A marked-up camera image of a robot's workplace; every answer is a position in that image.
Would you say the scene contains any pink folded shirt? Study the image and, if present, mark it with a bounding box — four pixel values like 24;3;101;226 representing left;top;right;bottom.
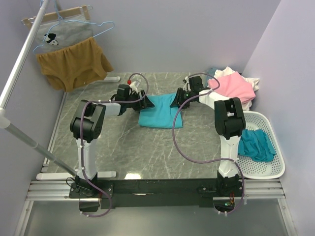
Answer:
208;72;255;103

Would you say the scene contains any aluminium rail frame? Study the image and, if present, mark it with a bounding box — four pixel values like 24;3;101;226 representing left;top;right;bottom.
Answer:
26;179;285;201

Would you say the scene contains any grey-blue folded shirt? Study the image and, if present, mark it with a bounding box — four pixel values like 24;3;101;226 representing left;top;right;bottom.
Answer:
206;67;217;80

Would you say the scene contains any black base beam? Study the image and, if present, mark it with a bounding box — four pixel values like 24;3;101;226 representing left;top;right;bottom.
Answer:
69;178;243;211

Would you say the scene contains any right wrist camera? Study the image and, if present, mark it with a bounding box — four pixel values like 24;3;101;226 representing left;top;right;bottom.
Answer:
183;76;190;91

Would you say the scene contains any grey panda shirt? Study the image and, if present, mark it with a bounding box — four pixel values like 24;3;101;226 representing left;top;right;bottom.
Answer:
33;21;94;54

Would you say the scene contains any turquoise polo shirt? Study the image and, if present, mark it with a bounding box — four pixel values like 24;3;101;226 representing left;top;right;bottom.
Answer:
138;93;179;129

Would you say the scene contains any white laundry basket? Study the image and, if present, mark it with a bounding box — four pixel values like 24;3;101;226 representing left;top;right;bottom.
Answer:
238;111;285;179

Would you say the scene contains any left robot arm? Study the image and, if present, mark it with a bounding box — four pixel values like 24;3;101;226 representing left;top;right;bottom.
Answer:
70;85;154;188

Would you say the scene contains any white clothes rack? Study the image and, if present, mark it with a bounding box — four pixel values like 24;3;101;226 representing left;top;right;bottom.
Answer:
0;0;121;181

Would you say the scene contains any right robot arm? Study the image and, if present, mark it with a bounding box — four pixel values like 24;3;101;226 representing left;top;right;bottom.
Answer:
170;73;246;191

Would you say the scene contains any cream white shirt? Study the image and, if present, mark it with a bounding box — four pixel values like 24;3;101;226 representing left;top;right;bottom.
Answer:
214;67;260;111

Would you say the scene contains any teal shirt in basket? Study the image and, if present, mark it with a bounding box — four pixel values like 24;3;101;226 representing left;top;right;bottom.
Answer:
238;129;276;162

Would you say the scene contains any brown mustard shirt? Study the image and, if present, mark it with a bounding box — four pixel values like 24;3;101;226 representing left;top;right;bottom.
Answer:
36;37;114;92

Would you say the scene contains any light blue wire hanger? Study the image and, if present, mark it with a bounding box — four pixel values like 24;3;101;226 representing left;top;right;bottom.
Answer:
32;1;115;54

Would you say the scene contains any wooden clip hanger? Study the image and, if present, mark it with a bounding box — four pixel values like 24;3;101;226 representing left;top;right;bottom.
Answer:
21;5;93;30

